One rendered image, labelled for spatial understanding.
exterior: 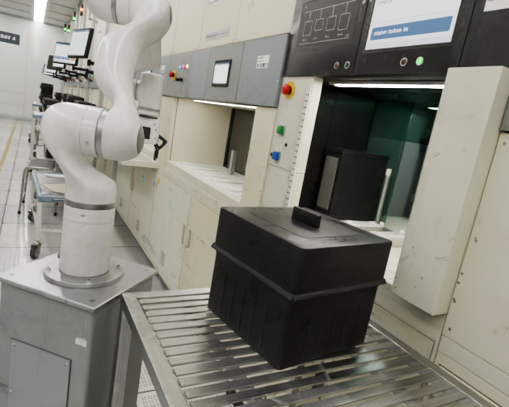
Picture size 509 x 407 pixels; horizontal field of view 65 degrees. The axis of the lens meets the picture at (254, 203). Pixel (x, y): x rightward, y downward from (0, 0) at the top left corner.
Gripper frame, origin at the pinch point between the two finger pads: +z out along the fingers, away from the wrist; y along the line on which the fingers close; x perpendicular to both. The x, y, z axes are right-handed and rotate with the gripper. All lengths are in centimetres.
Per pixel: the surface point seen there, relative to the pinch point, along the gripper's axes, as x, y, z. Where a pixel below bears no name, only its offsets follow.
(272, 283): -89, 44, 9
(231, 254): -77, 36, 9
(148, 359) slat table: -93, 23, 26
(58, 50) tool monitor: 389, -195, -66
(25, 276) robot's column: -67, -11, 25
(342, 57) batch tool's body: -31, 63, -44
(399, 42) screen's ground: -51, 72, -47
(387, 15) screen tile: -45, 69, -55
